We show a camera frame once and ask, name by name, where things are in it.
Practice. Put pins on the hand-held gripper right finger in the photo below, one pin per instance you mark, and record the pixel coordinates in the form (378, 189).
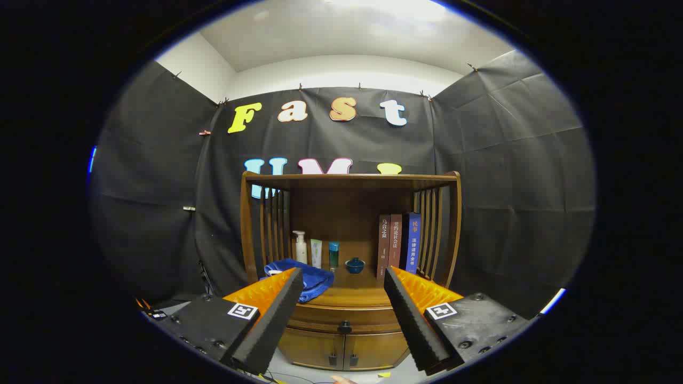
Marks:
(413, 325)

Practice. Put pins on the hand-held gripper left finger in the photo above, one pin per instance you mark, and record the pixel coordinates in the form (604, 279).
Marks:
(267, 330)

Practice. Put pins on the wooden countertop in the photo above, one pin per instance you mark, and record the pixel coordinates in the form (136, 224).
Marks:
(357, 290)

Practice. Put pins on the wooden cabinet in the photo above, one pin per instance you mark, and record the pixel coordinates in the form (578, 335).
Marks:
(341, 213)

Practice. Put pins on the blue folded towel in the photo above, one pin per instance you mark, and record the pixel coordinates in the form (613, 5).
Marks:
(315, 280)

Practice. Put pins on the blue book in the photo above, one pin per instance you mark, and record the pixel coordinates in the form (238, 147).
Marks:
(412, 242)

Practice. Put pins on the blue lidded teacup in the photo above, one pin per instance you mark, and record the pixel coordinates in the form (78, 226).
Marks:
(355, 265)

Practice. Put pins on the dark brown book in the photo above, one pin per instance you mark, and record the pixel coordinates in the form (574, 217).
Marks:
(383, 245)

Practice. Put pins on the white pump bottle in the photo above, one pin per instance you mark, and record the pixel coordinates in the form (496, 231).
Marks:
(301, 250)

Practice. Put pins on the reddish brown book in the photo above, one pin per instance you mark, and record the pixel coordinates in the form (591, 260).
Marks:
(395, 240)

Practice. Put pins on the white and green tube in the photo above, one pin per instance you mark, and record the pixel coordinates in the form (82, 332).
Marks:
(316, 253)

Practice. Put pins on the teal glass bottle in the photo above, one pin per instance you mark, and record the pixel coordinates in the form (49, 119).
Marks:
(334, 256)

